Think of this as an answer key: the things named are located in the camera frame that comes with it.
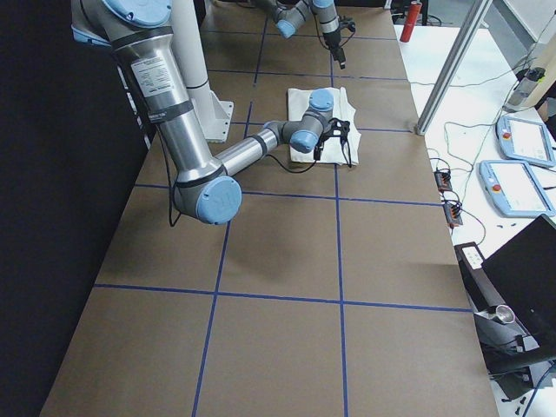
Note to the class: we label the silver metal cup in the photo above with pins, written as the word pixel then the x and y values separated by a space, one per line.
pixel 503 315

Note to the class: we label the teach pendant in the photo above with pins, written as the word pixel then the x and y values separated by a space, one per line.
pixel 514 189
pixel 521 139

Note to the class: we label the lower orange black adapter box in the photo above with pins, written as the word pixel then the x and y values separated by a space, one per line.
pixel 452 211

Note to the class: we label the black monitor screen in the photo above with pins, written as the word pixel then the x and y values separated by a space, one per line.
pixel 523 272

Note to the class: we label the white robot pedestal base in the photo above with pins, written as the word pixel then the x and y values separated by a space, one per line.
pixel 214 114

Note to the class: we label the cream long-sleeve cat shirt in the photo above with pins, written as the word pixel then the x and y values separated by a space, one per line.
pixel 333 151

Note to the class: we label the upper orange black adapter box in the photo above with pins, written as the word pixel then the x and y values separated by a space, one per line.
pixel 443 181

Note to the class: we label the aluminium frame post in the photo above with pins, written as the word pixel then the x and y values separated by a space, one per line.
pixel 463 40

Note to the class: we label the lower teach pendant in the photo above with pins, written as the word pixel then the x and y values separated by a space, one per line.
pixel 514 189

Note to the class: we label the red cylinder bottle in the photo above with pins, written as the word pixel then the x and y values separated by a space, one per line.
pixel 413 12

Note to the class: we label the orange black adapter box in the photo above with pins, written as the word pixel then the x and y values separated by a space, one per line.
pixel 443 181
pixel 452 211

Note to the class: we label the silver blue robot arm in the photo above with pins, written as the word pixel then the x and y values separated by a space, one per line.
pixel 288 19
pixel 158 46

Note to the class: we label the upper teach pendant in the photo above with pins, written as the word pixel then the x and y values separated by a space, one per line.
pixel 521 139

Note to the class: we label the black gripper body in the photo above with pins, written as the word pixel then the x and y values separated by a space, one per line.
pixel 334 42
pixel 318 149

